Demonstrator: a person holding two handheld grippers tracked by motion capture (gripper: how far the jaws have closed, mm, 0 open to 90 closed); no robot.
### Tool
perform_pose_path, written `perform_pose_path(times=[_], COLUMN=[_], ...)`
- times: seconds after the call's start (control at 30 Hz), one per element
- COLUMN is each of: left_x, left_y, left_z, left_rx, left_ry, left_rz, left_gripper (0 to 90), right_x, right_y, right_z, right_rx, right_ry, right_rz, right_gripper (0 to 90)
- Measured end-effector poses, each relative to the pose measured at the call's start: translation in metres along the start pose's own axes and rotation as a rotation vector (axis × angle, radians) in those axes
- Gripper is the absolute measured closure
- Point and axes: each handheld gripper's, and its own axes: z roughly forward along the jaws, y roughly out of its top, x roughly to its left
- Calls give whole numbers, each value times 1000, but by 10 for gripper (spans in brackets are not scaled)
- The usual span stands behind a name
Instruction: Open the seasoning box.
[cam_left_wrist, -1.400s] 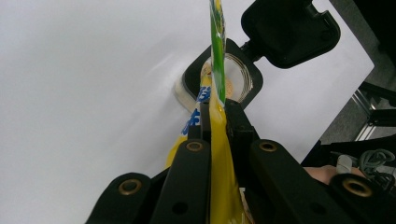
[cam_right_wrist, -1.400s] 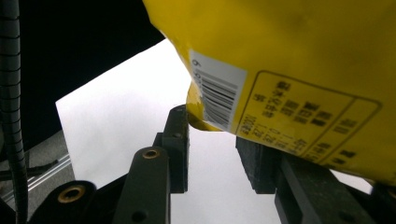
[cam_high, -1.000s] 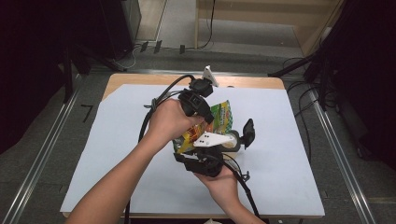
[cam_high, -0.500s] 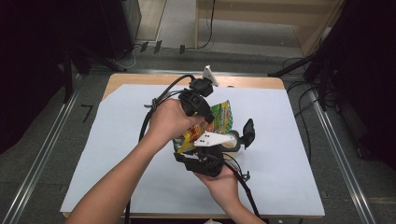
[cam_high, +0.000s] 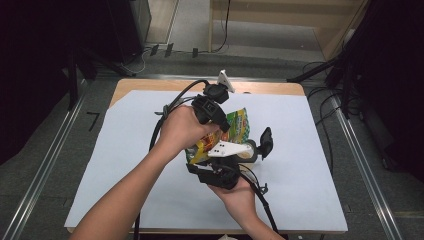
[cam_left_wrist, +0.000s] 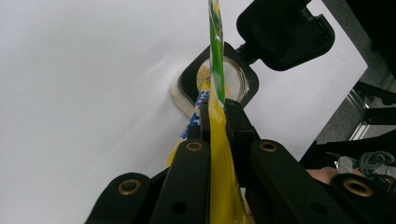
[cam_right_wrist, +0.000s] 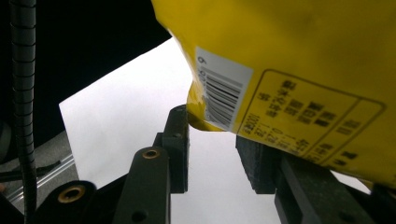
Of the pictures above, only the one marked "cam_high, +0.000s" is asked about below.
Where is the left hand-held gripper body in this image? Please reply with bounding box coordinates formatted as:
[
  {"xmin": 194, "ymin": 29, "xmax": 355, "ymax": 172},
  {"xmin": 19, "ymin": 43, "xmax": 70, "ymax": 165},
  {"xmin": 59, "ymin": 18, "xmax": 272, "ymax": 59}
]
[{"xmin": 191, "ymin": 69, "xmax": 236, "ymax": 125}]

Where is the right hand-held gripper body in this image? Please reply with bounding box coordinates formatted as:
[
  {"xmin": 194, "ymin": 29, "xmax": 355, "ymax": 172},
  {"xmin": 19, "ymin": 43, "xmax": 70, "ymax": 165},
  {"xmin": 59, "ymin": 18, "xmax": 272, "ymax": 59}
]
[{"xmin": 196, "ymin": 140, "xmax": 255, "ymax": 191}]

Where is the yellow green spout pouch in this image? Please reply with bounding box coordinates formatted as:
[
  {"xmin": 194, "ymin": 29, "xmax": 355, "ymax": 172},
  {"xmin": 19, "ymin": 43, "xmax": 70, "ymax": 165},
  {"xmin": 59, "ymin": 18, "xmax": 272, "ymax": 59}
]
[{"xmin": 184, "ymin": 107, "xmax": 252, "ymax": 165}]

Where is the clear jar with black lid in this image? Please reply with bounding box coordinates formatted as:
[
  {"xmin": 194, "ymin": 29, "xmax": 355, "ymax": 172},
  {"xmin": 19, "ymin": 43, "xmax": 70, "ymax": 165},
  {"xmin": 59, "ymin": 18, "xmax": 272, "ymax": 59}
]
[{"xmin": 233, "ymin": 126, "xmax": 275, "ymax": 165}]

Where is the person's right hand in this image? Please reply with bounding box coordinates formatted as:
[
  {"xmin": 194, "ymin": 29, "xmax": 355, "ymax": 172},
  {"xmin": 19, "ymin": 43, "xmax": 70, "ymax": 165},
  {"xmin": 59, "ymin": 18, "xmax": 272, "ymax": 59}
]
[{"xmin": 207, "ymin": 176, "xmax": 259, "ymax": 223}]

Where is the person's left hand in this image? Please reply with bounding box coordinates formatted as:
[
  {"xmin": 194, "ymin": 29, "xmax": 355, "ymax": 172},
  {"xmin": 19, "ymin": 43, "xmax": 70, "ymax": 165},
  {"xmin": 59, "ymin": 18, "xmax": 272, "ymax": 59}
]
[{"xmin": 156, "ymin": 104, "xmax": 221, "ymax": 163}]

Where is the white paper sheet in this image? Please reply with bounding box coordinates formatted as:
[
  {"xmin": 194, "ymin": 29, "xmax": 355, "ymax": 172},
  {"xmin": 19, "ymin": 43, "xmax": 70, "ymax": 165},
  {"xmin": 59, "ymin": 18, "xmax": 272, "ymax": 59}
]
[{"xmin": 64, "ymin": 89, "xmax": 349, "ymax": 233}]

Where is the black tripod stand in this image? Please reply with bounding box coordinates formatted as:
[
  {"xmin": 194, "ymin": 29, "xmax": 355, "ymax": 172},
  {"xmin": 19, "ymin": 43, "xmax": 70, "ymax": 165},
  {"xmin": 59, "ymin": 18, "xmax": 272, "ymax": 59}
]
[
  {"xmin": 61, "ymin": 46, "xmax": 134, "ymax": 111},
  {"xmin": 286, "ymin": 49, "xmax": 361, "ymax": 119}
]

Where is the black cabinet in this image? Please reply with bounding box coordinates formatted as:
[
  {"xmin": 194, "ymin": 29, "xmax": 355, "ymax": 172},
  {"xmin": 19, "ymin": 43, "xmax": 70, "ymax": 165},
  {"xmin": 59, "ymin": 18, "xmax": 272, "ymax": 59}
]
[{"xmin": 106, "ymin": 0, "xmax": 153, "ymax": 66}]

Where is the dark curtain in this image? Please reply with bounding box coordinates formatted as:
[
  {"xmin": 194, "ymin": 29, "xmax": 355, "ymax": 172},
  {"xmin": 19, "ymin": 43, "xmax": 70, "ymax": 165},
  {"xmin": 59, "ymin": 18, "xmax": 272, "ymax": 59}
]
[
  {"xmin": 346, "ymin": 0, "xmax": 424, "ymax": 183},
  {"xmin": 0, "ymin": 0, "xmax": 111, "ymax": 166}
]

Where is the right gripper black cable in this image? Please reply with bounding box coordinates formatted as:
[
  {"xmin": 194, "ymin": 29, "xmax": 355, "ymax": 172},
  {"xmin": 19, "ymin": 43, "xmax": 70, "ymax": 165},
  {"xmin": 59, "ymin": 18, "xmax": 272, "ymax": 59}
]
[{"xmin": 238, "ymin": 163, "xmax": 281, "ymax": 234}]

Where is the white floor cable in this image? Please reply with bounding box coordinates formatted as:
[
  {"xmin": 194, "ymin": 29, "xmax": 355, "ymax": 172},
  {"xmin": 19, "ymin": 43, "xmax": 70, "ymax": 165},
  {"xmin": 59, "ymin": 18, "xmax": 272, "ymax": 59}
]
[{"xmin": 126, "ymin": 49, "xmax": 148, "ymax": 74}]

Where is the thin black hanging cable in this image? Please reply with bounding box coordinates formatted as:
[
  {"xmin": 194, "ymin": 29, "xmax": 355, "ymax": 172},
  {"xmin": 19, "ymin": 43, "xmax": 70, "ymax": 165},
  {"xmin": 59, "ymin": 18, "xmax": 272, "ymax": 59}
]
[{"xmin": 211, "ymin": 0, "xmax": 232, "ymax": 54}]

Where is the black floor cable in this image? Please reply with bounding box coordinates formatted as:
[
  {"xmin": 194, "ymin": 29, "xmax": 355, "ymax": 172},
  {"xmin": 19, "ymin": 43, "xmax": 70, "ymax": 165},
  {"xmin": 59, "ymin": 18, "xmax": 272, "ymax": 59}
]
[{"xmin": 301, "ymin": 61, "xmax": 361, "ymax": 174}]

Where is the light wooden frame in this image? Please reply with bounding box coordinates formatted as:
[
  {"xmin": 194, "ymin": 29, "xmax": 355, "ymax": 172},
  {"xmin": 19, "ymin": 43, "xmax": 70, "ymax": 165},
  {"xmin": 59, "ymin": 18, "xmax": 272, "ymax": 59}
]
[{"xmin": 208, "ymin": 0, "xmax": 371, "ymax": 61}]

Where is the metal floor rail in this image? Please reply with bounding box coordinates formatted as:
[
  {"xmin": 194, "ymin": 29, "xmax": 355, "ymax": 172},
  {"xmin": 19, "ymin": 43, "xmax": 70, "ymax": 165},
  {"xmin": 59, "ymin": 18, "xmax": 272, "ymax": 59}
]
[
  {"xmin": 333, "ymin": 96, "xmax": 403, "ymax": 240},
  {"xmin": 1, "ymin": 94, "xmax": 84, "ymax": 240}
]

